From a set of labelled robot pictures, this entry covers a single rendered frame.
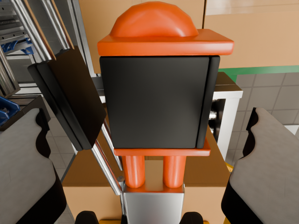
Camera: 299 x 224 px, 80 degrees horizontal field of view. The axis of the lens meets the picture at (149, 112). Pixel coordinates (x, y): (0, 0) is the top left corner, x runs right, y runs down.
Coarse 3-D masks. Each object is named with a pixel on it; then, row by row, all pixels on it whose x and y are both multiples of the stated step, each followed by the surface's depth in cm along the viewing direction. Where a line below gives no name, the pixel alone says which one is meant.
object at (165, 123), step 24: (120, 48) 10; (144, 48) 10; (168, 48) 10; (192, 48) 10; (216, 48) 10; (120, 72) 10; (144, 72) 10; (168, 72) 10; (192, 72) 10; (216, 72) 10; (120, 96) 11; (144, 96) 11; (168, 96) 11; (192, 96) 11; (120, 120) 12; (144, 120) 12; (168, 120) 12; (192, 120) 12; (120, 144) 13; (144, 144) 13; (168, 144) 13; (192, 144) 13
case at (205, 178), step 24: (216, 144) 52; (72, 168) 45; (96, 168) 45; (192, 168) 44; (216, 168) 44; (72, 192) 42; (96, 192) 42; (192, 192) 41; (216, 192) 41; (120, 216) 47; (216, 216) 46
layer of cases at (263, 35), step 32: (96, 0) 56; (128, 0) 56; (160, 0) 56; (192, 0) 56; (224, 0) 56; (256, 0) 56; (288, 0) 55; (96, 32) 61; (224, 32) 60; (256, 32) 60; (288, 32) 60; (96, 64) 67; (224, 64) 66; (256, 64) 66; (288, 64) 66
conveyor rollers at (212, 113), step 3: (213, 99) 73; (216, 99) 73; (219, 99) 73; (213, 108) 79; (210, 111) 78; (213, 111) 78; (216, 111) 78; (210, 114) 77; (213, 114) 77; (216, 114) 77; (210, 117) 78; (213, 117) 78; (216, 117) 78; (210, 126) 83; (210, 129) 82; (213, 129) 82; (213, 132) 82
